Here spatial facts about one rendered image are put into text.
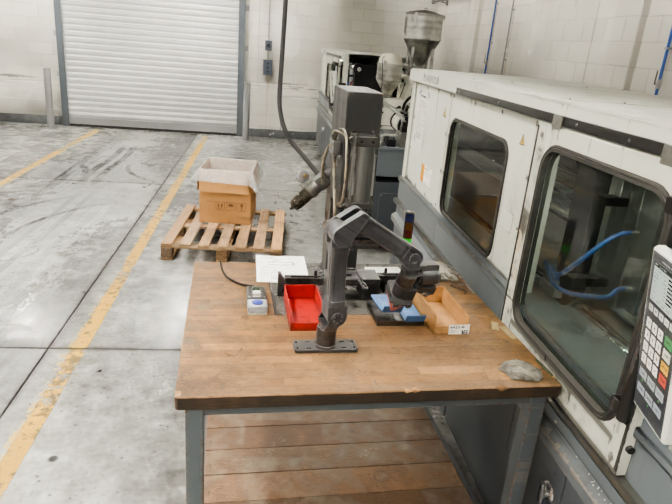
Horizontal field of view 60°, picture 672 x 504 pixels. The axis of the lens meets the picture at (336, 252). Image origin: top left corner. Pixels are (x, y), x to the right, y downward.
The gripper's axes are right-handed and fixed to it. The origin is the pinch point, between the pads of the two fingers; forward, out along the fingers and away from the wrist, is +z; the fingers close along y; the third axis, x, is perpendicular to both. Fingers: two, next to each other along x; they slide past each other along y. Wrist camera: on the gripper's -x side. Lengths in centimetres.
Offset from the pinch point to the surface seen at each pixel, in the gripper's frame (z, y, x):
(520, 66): 179, 478, -320
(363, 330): 6.7, -4.4, 9.5
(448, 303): 9.2, 8.3, -26.3
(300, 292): 17.0, 19.1, 26.9
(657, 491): -31, -74, -41
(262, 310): 12.6, 8.2, 42.1
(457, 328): 1.6, -7.5, -22.2
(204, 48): 423, 854, 46
